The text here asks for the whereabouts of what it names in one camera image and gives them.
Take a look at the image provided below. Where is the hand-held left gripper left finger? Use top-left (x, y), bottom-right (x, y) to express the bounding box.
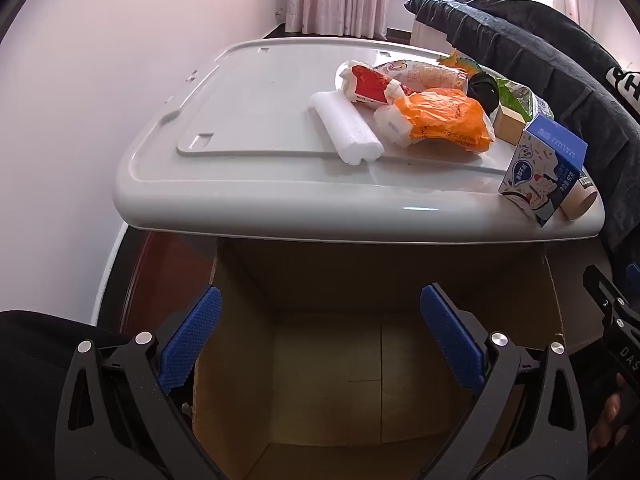
top-left (54, 285), bottom-right (223, 480)

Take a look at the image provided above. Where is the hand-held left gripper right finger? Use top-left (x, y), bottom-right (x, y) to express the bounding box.
top-left (420, 282), bottom-right (588, 480)

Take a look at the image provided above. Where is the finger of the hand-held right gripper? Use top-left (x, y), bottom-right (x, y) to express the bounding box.
top-left (582, 261), bottom-right (640, 332)

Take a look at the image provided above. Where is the brown paper cup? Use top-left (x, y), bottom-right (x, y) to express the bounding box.
top-left (562, 175), bottom-right (598, 221)

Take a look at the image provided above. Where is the brown cardboard box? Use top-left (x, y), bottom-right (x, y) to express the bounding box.
top-left (192, 237), bottom-right (606, 480)

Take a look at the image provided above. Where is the blue milk carton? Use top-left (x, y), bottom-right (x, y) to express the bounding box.
top-left (498, 114), bottom-right (588, 228)

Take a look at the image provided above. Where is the orange plastic bag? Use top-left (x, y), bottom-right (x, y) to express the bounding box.
top-left (394, 88), bottom-right (496, 153)

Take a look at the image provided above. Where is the green snack packet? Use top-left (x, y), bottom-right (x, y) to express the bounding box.
top-left (492, 78), bottom-right (553, 121)

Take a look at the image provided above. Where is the white tissue block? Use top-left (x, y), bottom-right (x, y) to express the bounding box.
top-left (374, 102), bottom-right (416, 139)

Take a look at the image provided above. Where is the white foam block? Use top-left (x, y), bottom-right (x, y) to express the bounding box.
top-left (309, 91), bottom-right (385, 166)

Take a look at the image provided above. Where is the beige snack packet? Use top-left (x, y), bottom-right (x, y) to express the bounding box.
top-left (372, 59), bottom-right (470, 95)

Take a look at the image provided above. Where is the red and white packet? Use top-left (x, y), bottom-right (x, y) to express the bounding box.
top-left (339, 60), bottom-right (403, 111)

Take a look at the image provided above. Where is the person's right hand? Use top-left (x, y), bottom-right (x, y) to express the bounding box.
top-left (587, 385), bottom-right (635, 453)

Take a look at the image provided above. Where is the wooden block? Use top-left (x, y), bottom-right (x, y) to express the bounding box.
top-left (492, 107), bottom-right (533, 146)

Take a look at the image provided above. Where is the white plastic storage lid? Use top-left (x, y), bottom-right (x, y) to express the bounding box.
top-left (112, 37), bottom-right (606, 247)

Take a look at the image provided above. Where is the black fabric bundle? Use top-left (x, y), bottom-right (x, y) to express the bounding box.
top-left (467, 72), bottom-right (501, 113)

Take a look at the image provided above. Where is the black garment with white letters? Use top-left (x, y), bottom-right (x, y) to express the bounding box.
top-left (470, 0), bottom-right (640, 126)

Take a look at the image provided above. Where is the green orange toy dinosaur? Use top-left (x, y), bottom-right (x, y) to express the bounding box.
top-left (437, 49), bottom-right (483, 73)

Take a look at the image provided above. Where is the white bed frame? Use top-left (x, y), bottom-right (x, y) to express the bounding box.
top-left (410, 19), bottom-right (451, 50)

